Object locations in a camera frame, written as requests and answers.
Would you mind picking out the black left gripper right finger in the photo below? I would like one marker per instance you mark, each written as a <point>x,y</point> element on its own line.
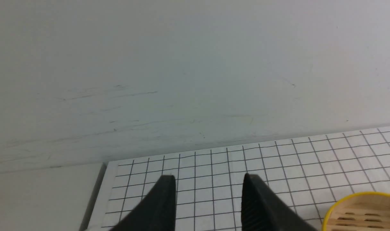
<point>262,210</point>

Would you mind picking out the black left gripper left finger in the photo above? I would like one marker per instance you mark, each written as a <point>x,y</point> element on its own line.
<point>156,212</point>

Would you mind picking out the white black-grid tablecloth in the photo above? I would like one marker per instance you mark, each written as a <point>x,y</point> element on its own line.
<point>308,173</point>

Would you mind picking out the yellow-rimmed bamboo steamer basket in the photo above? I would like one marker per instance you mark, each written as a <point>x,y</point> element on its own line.
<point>363,211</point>

